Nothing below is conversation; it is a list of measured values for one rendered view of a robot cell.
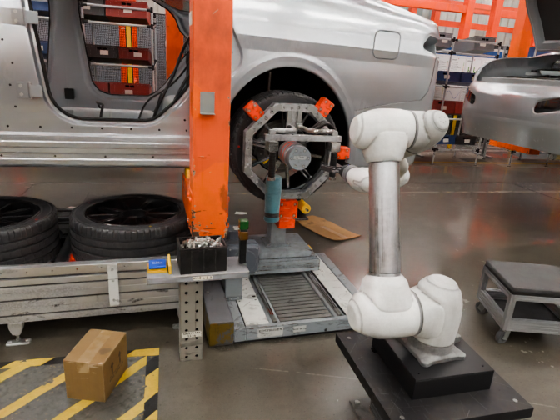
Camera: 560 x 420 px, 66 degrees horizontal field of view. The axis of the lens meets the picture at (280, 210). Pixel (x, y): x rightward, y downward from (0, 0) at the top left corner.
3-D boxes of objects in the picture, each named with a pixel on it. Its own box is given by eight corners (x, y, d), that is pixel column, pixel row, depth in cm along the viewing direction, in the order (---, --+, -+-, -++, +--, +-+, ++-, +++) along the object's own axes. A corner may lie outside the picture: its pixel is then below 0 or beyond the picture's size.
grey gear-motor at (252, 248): (242, 267, 275) (245, 216, 264) (258, 301, 237) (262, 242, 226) (214, 269, 270) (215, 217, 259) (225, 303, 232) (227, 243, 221)
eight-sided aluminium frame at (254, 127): (327, 195, 265) (337, 104, 249) (331, 198, 259) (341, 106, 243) (240, 197, 250) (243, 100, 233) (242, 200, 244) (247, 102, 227)
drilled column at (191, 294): (200, 346, 208) (201, 267, 195) (202, 359, 199) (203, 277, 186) (178, 348, 205) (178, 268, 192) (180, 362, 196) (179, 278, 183)
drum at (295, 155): (298, 162, 254) (300, 138, 249) (311, 171, 234) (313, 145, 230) (276, 162, 250) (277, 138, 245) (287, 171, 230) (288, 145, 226)
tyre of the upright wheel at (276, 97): (343, 147, 286) (283, 66, 259) (359, 153, 265) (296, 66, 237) (270, 213, 286) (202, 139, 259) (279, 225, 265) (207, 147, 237)
